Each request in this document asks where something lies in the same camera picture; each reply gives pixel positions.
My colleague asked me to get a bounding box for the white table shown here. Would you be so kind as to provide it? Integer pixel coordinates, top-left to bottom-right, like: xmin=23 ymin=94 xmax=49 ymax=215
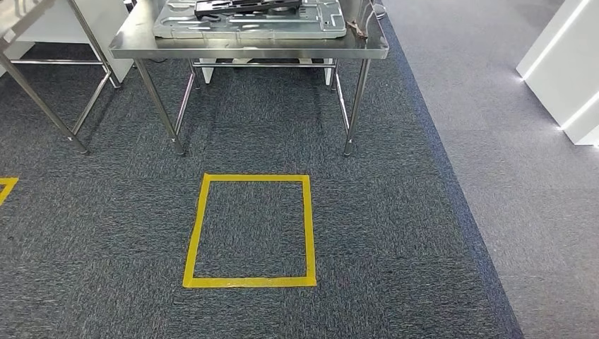
xmin=198 ymin=58 xmax=336 ymax=86

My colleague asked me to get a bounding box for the metal tube frame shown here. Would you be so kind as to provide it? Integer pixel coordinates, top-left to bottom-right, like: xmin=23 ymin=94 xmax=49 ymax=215
xmin=0 ymin=0 xmax=123 ymax=155

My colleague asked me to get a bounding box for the stamped sheet metal panel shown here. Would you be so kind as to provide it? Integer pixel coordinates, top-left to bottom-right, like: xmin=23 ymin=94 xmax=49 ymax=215
xmin=152 ymin=0 xmax=348 ymax=40

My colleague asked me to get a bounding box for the red brown wire bundle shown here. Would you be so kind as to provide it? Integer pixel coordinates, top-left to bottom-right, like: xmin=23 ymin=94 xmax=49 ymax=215
xmin=346 ymin=19 xmax=369 ymax=40

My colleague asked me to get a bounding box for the steel workbench table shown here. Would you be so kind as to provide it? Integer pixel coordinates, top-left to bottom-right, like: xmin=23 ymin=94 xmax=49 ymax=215
xmin=109 ymin=0 xmax=390 ymax=157

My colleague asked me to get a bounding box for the black plastic plate frame part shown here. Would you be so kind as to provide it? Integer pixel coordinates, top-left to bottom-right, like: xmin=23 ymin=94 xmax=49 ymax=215
xmin=194 ymin=0 xmax=303 ymax=20

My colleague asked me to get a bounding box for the yellow floor tape square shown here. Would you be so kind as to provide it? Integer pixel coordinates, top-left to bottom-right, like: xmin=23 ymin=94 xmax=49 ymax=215
xmin=182 ymin=173 xmax=318 ymax=289

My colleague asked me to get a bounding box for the white lit partition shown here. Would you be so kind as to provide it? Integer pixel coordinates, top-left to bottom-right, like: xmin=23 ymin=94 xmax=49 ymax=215
xmin=516 ymin=0 xmax=599 ymax=147

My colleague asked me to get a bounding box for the white cabinet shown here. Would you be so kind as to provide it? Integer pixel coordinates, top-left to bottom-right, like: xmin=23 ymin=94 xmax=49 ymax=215
xmin=0 ymin=0 xmax=141 ymax=85

